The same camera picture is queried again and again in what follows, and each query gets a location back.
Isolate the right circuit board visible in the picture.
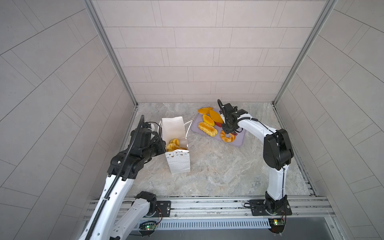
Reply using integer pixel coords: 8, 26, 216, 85
268, 219, 286, 234

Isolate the circuit board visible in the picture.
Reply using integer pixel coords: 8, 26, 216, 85
268, 219, 286, 234
139, 221, 158, 231

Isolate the orange pointed oval bread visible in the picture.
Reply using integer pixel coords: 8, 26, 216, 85
210, 110, 224, 123

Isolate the aluminium mounting rail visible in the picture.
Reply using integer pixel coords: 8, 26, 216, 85
82, 195, 335, 223

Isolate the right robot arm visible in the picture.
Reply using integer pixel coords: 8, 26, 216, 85
218, 100, 294, 217

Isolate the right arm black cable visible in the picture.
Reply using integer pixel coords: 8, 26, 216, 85
217, 98, 287, 208

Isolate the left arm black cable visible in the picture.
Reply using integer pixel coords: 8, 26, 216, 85
83, 115, 163, 240

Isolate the orange bread top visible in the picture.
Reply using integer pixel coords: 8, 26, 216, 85
198, 107, 213, 115

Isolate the lilac plastic tray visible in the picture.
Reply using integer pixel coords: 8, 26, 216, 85
191, 108, 246, 147

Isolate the yellow orange oval bread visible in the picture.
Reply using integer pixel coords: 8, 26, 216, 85
203, 115, 216, 127

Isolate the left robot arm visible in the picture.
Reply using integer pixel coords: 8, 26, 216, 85
80, 122, 166, 240

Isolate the white cartoon paper bag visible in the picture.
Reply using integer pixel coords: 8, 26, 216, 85
160, 117, 193, 175

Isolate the ring shaped donut bread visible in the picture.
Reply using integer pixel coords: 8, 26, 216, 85
220, 131, 236, 143

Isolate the striped round bun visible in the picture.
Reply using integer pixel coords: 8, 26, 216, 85
170, 139, 180, 146

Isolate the left circuit board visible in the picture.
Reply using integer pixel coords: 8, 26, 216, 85
139, 221, 158, 231

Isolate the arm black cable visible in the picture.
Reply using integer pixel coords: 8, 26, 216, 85
217, 98, 287, 208
83, 115, 163, 240

